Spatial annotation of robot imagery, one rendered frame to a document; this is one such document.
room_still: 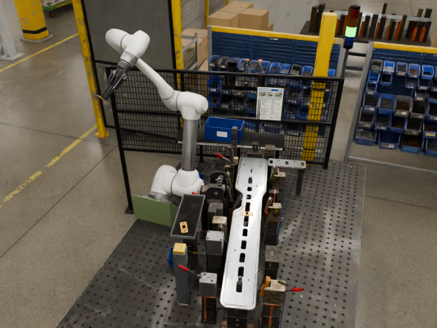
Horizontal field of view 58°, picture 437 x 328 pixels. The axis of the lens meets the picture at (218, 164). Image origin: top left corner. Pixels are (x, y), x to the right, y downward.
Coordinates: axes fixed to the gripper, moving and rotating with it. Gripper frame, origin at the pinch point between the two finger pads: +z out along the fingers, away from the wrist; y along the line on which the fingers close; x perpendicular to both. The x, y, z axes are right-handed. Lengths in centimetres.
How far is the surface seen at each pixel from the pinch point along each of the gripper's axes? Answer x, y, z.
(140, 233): 83, 6, 68
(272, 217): 100, 82, 11
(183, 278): 53, 74, 68
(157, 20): 115, -147, -112
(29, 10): 239, -681, -129
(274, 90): 114, 24, -79
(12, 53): 232, -625, -31
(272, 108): 126, 23, -68
